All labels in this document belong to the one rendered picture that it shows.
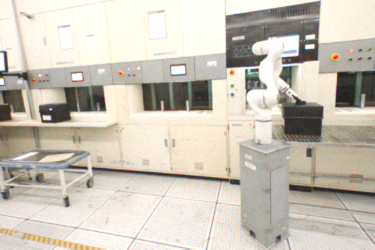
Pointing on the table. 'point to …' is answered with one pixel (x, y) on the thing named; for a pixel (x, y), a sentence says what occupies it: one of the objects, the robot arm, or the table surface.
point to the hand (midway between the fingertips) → (299, 101)
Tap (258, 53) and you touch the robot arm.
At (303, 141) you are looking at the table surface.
